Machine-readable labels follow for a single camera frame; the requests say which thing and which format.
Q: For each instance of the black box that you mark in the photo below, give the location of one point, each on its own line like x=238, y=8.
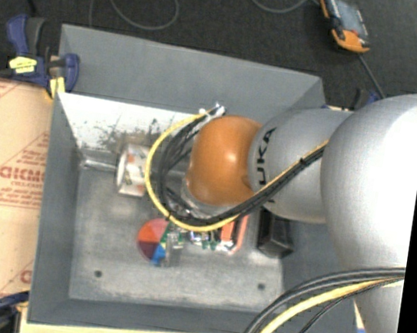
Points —
x=275, y=235

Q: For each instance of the orange rectangular block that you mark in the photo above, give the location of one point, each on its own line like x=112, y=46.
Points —
x=233, y=230

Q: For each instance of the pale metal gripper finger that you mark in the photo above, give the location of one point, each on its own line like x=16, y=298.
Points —
x=178, y=257
x=170, y=250

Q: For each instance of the grey metal bin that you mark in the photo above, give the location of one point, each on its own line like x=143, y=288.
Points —
x=111, y=248

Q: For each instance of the white printed cup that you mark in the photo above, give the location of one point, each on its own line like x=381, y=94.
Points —
x=133, y=171

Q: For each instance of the brown cardboard board red print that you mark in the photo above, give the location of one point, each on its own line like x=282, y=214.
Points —
x=8, y=155

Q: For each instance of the multicoloured ball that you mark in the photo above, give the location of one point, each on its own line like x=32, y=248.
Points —
x=150, y=239

